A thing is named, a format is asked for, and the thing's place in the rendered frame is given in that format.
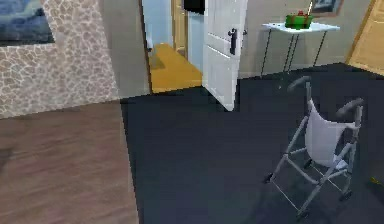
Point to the green box with red top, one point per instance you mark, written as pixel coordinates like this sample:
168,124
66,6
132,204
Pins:
298,21

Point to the white room door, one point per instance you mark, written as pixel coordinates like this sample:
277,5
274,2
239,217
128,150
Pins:
220,50

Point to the white table with black legs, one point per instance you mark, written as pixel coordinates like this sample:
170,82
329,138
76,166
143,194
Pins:
300,28

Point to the grey folding stroller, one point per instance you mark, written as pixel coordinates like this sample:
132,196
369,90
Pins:
321,140

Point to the tan wooden room door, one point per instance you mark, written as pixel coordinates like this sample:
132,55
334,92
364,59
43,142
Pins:
368,40

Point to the framed picture with brown frame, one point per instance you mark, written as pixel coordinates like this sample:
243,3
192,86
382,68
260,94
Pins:
326,6

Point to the blue framed wall picture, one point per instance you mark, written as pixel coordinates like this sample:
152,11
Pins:
23,20

